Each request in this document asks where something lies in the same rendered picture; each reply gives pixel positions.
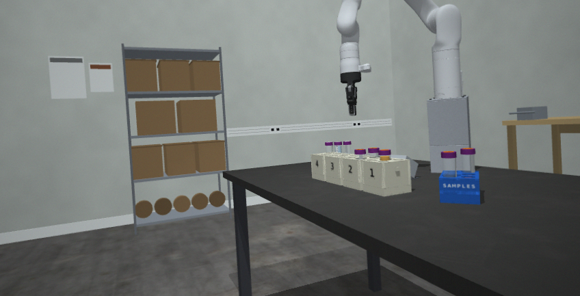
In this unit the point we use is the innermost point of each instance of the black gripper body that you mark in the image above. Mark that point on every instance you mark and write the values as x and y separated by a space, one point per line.
350 78

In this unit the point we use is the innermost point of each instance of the white bucket adapter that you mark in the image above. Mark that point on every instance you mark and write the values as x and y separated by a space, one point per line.
318 165
386 178
334 168
352 172

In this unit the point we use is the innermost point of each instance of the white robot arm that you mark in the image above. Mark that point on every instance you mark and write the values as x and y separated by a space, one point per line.
444 21

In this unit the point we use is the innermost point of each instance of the blue tube rack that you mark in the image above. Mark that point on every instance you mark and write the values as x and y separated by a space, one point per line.
460 190

